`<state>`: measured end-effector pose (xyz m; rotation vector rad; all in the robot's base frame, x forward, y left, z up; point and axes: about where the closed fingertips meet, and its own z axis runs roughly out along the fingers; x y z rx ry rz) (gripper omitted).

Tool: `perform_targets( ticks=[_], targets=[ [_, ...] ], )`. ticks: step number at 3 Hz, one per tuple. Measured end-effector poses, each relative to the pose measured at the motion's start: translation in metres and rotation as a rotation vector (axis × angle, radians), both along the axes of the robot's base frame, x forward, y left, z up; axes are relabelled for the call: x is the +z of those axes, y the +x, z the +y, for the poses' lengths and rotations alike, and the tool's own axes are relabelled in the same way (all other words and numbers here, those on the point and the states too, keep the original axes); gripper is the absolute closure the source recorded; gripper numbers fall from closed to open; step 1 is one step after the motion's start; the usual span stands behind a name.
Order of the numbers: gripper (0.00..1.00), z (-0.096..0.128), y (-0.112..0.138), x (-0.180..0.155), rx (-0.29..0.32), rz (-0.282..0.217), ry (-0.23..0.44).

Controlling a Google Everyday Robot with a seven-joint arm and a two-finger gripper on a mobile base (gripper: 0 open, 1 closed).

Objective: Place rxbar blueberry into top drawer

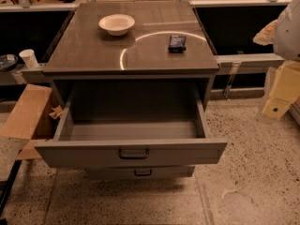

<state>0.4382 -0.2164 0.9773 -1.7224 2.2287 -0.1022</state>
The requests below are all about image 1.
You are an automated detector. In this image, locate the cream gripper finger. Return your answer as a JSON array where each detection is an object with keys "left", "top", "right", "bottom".
[
  {"left": 253, "top": 20, "right": 278, "bottom": 46},
  {"left": 262, "top": 61, "right": 300, "bottom": 120}
]

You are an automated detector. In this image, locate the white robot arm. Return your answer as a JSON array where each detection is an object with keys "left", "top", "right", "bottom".
[{"left": 253, "top": 0, "right": 300, "bottom": 120}]

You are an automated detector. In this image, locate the grey drawer cabinet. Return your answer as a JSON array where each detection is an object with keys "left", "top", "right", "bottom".
[{"left": 42, "top": 1, "right": 220, "bottom": 111}]

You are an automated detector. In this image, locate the open grey top drawer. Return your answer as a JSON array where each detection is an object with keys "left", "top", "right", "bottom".
[{"left": 37, "top": 82, "right": 227, "bottom": 169}]

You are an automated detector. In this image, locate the grey lower drawer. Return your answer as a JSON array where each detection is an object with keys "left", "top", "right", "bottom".
[{"left": 85, "top": 166, "right": 195, "bottom": 180}]

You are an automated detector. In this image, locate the white bowl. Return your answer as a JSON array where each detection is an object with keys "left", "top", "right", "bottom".
[{"left": 98, "top": 14, "right": 135, "bottom": 37}]

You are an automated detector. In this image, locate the white paper cup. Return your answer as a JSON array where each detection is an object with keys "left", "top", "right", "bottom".
[{"left": 19, "top": 49, "right": 38, "bottom": 68}]

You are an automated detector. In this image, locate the cardboard box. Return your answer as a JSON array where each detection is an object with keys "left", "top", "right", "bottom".
[{"left": 0, "top": 84, "right": 63, "bottom": 160}]

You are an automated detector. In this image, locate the dark round dish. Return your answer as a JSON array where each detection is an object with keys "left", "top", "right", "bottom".
[{"left": 0, "top": 54, "right": 18, "bottom": 72}]

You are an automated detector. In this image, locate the black lower drawer handle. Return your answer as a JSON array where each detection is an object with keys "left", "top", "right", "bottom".
[{"left": 134, "top": 169, "right": 152, "bottom": 177}]

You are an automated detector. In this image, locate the black drawer handle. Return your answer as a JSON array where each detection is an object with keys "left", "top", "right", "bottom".
[
  {"left": 134, "top": 169, "right": 152, "bottom": 177},
  {"left": 118, "top": 149, "right": 149, "bottom": 159}
]

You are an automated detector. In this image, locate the black top drawer handle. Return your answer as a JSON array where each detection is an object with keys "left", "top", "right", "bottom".
[{"left": 118, "top": 149, "right": 149, "bottom": 159}]

